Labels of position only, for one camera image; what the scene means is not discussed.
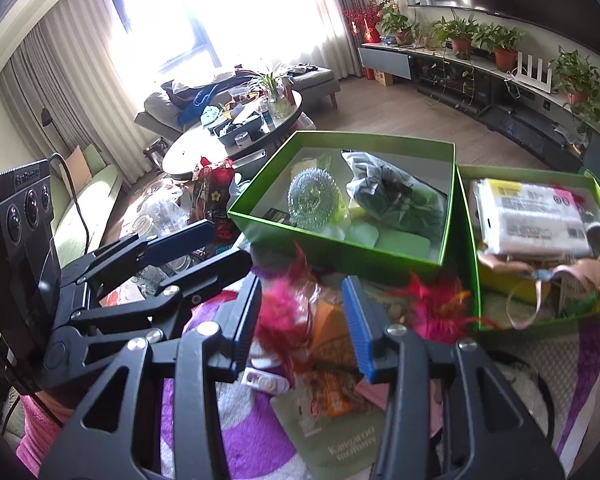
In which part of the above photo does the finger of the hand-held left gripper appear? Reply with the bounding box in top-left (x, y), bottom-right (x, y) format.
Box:
top-left (47, 247), bottom-right (255, 361)
top-left (60, 219), bottom-right (217, 291)

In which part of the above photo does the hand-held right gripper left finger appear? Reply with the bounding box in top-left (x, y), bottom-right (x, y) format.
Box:
top-left (39, 275), bottom-right (264, 480)

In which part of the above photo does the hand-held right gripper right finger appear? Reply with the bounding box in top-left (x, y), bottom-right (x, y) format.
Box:
top-left (341, 275), bottom-right (566, 480)

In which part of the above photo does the green cardboard box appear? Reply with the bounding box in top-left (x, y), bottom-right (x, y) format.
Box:
top-left (227, 131), bottom-right (456, 273)
top-left (452, 162), bottom-right (600, 335)

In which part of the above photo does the orange paper packet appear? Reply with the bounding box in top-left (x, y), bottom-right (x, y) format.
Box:
top-left (309, 300), bottom-right (362, 357)

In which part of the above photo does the white hair clip near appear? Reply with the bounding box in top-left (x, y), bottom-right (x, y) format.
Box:
top-left (240, 366), bottom-right (292, 394)

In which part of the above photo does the clear glass jar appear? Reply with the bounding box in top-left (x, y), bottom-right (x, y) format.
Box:
top-left (130, 211), bottom-right (164, 239)

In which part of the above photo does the orange brown snack packet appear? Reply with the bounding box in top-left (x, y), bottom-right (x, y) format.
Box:
top-left (304, 359), bottom-right (367, 417)

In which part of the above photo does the round coffee table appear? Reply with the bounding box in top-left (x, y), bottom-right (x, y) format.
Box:
top-left (162, 90), bottom-right (304, 179)

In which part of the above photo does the green sofa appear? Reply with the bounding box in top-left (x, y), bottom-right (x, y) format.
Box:
top-left (50, 145), bottom-right (124, 272)

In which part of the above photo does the purple grey printed blanket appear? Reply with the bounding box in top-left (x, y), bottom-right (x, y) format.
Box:
top-left (155, 260), bottom-right (600, 480)

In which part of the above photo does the green sachet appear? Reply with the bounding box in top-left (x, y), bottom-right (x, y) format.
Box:
top-left (270, 390), bottom-right (387, 480)

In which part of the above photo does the dark tray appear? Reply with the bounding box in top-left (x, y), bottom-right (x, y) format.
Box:
top-left (212, 111), bottom-right (264, 147)

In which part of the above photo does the dark filled plastic bag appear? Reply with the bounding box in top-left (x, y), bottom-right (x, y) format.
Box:
top-left (341, 150), bottom-right (448, 243)

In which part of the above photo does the pile of clothes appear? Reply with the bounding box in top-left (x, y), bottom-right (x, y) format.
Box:
top-left (160, 64), bottom-right (262, 112)

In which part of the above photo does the spider plant in glass vase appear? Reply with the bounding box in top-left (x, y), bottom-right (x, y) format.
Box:
top-left (250, 62), bottom-right (294, 119)

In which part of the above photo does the white tissue packet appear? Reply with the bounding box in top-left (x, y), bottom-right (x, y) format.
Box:
top-left (472, 179), bottom-right (593, 257)

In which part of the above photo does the grey sofa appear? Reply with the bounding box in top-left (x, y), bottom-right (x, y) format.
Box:
top-left (135, 64), bottom-right (342, 142)

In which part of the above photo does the grey curtain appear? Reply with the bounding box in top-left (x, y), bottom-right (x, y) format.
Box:
top-left (310, 0), bottom-right (367, 82)
top-left (0, 0), bottom-right (157, 192)

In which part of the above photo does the pink satin ribbon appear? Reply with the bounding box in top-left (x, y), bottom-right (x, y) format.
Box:
top-left (477, 252), bottom-right (600, 332)

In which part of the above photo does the window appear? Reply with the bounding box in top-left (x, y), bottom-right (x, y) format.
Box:
top-left (105, 0), bottom-right (331, 77)

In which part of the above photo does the long tv cabinet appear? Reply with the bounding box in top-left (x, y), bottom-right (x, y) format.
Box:
top-left (357, 42), bottom-right (597, 172)

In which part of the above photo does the red flower vase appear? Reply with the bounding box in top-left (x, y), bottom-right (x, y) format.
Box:
top-left (342, 0), bottom-right (397, 44)

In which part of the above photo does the white router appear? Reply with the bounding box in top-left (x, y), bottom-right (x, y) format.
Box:
top-left (511, 54), bottom-right (554, 94)

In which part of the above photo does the row of potted plants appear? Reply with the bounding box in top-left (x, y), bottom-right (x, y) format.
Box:
top-left (377, 7), bottom-right (600, 137)

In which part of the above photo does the black cable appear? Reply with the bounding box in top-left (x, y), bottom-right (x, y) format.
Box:
top-left (47, 152), bottom-right (92, 256)

